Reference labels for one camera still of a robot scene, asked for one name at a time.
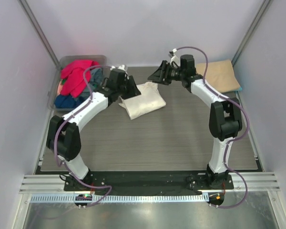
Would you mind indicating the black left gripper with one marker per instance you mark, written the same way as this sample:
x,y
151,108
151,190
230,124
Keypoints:
x,y
127,86

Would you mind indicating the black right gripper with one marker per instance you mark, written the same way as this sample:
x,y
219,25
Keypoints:
x,y
166,72

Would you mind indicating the white t shirt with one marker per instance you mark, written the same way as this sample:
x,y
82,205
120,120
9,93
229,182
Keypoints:
x,y
149,101

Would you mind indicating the clear plastic bin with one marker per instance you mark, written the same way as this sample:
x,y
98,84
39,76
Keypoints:
x,y
64,61

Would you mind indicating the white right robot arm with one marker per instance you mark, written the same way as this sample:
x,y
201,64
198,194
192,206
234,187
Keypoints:
x,y
225,121

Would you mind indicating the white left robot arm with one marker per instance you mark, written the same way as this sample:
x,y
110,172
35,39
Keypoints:
x,y
63,137

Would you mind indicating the grey blue t shirt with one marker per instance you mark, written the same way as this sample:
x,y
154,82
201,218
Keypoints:
x,y
94,82

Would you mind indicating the folded beige t shirt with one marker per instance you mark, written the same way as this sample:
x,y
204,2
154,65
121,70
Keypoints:
x,y
220,75

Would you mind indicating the red t shirt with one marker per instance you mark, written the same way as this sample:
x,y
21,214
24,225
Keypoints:
x,y
73,73

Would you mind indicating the peach pink garment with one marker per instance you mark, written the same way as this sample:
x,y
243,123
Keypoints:
x,y
59,88

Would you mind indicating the dark blue t shirt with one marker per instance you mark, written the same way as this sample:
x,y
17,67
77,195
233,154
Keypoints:
x,y
66,102

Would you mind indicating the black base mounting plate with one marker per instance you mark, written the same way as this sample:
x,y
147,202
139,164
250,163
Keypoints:
x,y
149,183

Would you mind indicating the left round black base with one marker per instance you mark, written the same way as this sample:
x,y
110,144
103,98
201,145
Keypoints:
x,y
83,200

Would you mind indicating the round black base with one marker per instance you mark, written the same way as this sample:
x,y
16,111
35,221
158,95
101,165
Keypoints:
x,y
83,200
216,199

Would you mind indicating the right round black base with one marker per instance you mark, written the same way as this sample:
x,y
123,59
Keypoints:
x,y
216,199

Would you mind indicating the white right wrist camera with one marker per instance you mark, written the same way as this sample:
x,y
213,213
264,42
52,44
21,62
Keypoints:
x,y
175,60

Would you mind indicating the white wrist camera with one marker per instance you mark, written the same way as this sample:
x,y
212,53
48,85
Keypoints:
x,y
175,60
122,68

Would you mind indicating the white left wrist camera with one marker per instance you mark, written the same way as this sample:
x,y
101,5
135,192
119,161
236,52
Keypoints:
x,y
122,68

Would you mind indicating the right aluminium frame post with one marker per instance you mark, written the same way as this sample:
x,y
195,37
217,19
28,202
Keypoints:
x,y
251,30

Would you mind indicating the aluminium frame post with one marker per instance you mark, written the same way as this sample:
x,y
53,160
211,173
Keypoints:
x,y
251,30
35,24

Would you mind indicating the slotted cable duct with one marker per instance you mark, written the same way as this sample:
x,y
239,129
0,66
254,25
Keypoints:
x,y
69,198

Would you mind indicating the left aluminium frame post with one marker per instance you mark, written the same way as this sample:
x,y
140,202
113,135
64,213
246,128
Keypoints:
x,y
35,24

